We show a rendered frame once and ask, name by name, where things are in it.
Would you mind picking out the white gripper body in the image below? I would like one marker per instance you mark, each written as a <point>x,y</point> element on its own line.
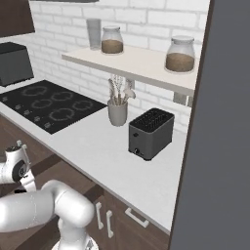
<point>29,183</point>

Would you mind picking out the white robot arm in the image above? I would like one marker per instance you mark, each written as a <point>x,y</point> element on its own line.
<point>62,205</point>

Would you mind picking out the dark brown drawer front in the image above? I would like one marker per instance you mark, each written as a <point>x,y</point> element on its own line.
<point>146,237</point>

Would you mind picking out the black hob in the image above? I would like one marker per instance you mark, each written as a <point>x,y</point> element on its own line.
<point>52,105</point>

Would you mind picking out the dark brown cupboard door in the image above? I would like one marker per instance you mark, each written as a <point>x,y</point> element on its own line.
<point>92,234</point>
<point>118,234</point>

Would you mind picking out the pale grey utensil pot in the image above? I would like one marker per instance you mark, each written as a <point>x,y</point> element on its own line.
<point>117,114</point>

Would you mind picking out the dark grey microwave oven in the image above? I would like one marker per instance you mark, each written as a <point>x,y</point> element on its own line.
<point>14,63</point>

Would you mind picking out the pale whisk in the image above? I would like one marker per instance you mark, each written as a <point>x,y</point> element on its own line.
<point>115,88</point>

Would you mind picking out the dark grey toaster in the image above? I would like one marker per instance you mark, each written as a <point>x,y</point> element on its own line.
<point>151,135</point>

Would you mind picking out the white spatula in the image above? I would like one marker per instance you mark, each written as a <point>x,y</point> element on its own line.
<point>129,93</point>

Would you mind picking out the grey drinking glass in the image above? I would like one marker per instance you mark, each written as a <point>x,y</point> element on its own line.
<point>94,34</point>

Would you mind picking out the small glass jar brown contents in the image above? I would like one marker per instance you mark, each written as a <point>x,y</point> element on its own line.
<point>112,40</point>

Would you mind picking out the tall grey fridge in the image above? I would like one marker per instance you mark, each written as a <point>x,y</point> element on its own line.
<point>218,130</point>

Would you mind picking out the large glass jar brown contents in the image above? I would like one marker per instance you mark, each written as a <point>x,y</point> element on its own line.
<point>180,55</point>

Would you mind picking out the cream wall shelf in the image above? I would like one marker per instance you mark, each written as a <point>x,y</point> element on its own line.
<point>136,65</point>

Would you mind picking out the dark brown wall cupboard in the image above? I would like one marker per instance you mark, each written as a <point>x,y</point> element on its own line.
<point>14,16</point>

